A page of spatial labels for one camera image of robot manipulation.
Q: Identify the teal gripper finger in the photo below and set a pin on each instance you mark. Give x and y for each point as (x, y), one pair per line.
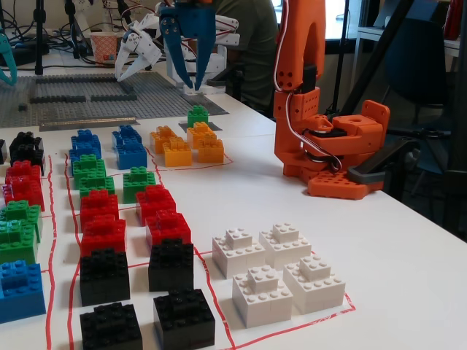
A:
(9, 54)
(3, 76)

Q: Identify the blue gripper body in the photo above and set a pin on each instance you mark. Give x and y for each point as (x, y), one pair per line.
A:
(187, 22)

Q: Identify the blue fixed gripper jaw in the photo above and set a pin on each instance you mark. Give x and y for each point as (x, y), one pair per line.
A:
(204, 58)

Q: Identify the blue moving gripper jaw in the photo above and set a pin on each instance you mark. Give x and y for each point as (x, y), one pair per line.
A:
(174, 43)

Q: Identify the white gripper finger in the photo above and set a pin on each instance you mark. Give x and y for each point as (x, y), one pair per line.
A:
(123, 62)
(138, 67)

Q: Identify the green lego block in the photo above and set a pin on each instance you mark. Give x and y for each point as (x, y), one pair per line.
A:
(16, 244)
(96, 187)
(89, 169)
(197, 116)
(22, 215)
(139, 186)

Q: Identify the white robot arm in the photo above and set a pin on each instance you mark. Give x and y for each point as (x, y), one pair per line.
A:
(226, 33)

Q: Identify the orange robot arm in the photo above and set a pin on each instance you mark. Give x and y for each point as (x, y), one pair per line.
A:
(295, 36)

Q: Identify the black lego block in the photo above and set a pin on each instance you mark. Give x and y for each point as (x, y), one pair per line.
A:
(27, 156)
(170, 266)
(184, 321)
(111, 328)
(104, 279)
(25, 140)
(2, 153)

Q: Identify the blue lego block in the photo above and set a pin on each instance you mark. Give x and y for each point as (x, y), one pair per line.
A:
(85, 138)
(20, 291)
(131, 156)
(126, 135)
(82, 153)

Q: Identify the grey tape square marker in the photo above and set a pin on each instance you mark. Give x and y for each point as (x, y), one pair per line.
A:
(217, 127)

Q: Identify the yellow lego block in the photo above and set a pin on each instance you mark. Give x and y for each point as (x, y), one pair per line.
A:
(200, 135)
(211, 151)
(177, 155)
(164, 136)

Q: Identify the red lego block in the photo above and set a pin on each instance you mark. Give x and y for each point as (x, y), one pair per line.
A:
(168, 229)
(23, 171)
(23, 193)
(99, 206)
(103, 237)
(155, 204)

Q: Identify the white lego block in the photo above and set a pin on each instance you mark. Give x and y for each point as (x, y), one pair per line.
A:
(262, 299)
(315, 288)
(286, 248)
(237, 255)

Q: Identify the patterned paper cup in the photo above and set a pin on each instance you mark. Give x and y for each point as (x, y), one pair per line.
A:
(104, 49)

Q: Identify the black stand pole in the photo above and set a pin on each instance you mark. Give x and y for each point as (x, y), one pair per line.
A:
(72, 29)
(38, 36)

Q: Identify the dark grey brick row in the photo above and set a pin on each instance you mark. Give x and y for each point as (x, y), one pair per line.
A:
(109, 97)
(58, 98)
(65, 79)

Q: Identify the dark grey tape strip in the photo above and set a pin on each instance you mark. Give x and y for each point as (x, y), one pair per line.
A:
(204, 104)

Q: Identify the person in green shirt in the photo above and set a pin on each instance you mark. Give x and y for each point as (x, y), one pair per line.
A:
(255, 36)

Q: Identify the grey lego baseplate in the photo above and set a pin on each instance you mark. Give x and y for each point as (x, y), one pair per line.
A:
(54, 109)

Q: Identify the silver tape strip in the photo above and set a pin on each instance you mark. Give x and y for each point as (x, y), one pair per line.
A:
(73, 124)

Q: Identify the white side table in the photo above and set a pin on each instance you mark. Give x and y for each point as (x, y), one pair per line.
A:
(368, 34)

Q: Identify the black tripod leg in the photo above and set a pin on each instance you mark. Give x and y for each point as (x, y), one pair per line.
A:
(379, 54)

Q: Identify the grey table clamp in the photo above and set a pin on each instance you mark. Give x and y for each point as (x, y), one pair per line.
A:
(365, 177)

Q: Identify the dark blue chair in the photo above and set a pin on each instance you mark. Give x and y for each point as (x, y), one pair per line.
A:
(416, 62)

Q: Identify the red bottle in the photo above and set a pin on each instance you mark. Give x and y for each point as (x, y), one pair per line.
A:
(452, 18)

